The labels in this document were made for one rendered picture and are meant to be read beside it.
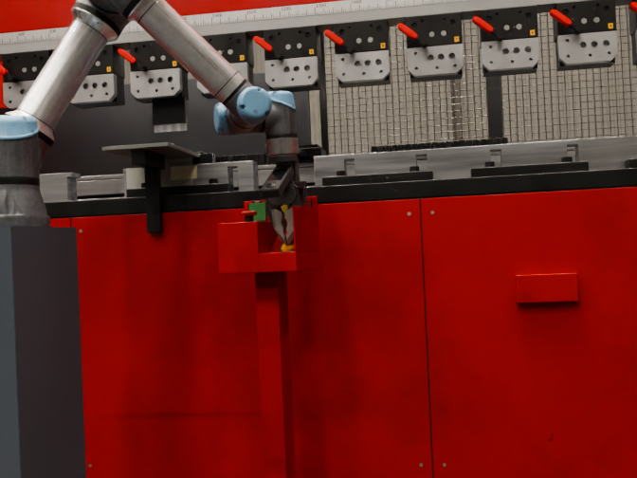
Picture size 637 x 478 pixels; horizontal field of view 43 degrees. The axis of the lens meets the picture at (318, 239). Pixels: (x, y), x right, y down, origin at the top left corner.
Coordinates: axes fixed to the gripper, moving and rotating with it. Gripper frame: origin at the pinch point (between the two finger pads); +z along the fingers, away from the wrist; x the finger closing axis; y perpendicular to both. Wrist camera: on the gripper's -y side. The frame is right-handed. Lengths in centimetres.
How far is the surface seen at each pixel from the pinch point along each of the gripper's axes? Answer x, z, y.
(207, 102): 60, -45, 80
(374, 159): -12.6, -18.5, 38.0
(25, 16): 87, -69, 22
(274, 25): 13, -58, 35
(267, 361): 5.6, 28.6, -4.0
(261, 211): 10.2, -6.9, 9.4
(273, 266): 0.9, 5.3, -7.0
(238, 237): 9.5, -1.7, -6.4
